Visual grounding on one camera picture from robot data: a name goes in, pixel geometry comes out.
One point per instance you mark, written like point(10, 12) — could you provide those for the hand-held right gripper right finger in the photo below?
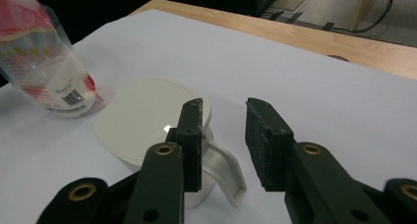
point(268, 152)

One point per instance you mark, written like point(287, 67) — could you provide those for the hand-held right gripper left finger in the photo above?
point(191, 152)

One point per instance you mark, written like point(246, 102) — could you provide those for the red and white refill pouch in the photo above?
point(39, 60)

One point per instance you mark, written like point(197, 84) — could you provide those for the clear jar with white lid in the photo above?
point(141, 119)

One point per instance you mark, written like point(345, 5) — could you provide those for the black tape piece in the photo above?
point(328, 26)
point(292, 17)
point(276, 15)

